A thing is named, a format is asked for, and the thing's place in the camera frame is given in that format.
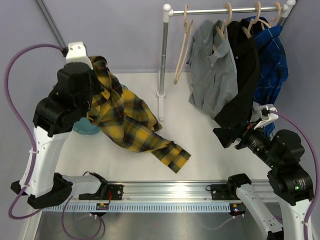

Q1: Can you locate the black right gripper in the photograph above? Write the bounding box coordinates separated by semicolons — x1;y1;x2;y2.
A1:
213;117;281;168

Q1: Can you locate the yellow plaid shirt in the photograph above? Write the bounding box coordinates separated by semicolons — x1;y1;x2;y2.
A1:
87;56;191;173

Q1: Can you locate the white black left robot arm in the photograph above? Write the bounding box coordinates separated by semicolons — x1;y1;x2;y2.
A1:
10;62;108;210

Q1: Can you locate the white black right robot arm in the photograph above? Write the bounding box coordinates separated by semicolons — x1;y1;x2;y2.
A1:
213;122;315;240

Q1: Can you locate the grey shirt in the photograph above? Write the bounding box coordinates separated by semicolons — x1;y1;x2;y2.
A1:
187;19;238;119

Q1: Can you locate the black shirt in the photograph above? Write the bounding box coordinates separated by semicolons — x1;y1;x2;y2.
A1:
213;21;261;130

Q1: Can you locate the blue plaid shirt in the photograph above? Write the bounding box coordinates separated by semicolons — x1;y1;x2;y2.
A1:
249;17;289;119

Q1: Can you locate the wooden hanger of grey shirt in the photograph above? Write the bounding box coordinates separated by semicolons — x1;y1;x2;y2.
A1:
215;2;233;40

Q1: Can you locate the wooden hanger of black shirt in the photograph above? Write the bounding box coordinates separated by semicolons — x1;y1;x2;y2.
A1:
241;1;262;39

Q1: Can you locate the wooden hanger of blue shirt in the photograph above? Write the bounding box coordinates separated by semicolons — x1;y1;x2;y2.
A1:
257;1;282;30

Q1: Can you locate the white metal clothes rack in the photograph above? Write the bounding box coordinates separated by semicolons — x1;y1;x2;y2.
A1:
156;0;297;122

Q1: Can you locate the teal plastic tub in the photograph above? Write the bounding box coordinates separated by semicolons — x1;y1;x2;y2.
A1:
72;83;130;136

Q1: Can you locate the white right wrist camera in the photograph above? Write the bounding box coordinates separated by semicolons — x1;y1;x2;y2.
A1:
253;104;279;130

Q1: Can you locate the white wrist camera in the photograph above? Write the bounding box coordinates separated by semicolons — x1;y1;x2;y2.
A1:
65;41;94;70
253;104;279;130

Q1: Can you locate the aluminium mounting rail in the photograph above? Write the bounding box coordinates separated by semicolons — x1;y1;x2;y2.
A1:
108;180;226;203

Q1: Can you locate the purple cable under right base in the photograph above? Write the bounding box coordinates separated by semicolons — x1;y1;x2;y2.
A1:
199;212;251;231

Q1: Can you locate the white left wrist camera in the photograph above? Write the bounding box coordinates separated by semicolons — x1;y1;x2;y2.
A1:
65;41;94;70

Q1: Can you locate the white slotted cable duct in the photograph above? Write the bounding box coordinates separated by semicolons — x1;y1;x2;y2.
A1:
44;201;231;213

